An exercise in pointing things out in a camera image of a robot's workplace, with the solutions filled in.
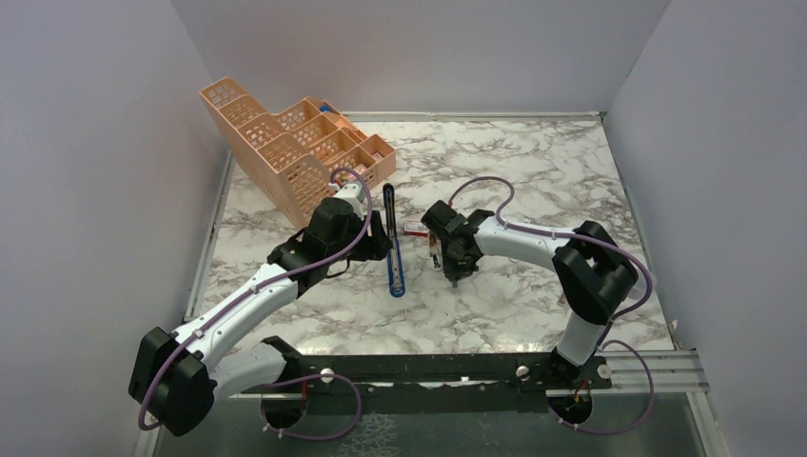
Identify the blue black stapler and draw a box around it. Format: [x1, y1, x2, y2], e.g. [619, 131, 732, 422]
[383, 183, 405, 298]

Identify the red white staple box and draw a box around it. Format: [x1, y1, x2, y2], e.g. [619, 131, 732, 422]
[403, 220, 429, 237]

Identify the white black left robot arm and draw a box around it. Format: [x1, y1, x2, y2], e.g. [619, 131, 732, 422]
[128, 197, 391, 436]

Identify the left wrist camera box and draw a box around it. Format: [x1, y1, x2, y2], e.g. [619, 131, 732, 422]
[328, 181, 366, 218]

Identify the pink small stapler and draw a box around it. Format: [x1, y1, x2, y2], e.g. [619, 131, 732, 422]
[428, 232, 443, 270]

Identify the peach plastic desk organizer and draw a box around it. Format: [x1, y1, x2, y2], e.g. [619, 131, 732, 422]
[199, 77, 397, 229]

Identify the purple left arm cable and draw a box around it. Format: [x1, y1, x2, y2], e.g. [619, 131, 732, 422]
[137, 168, 374, 442]

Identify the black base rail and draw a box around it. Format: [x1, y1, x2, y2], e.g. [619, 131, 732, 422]
[276, 352, 612, 390]

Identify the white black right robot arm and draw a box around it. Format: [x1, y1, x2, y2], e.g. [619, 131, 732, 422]
[421, 200, 640, 387]

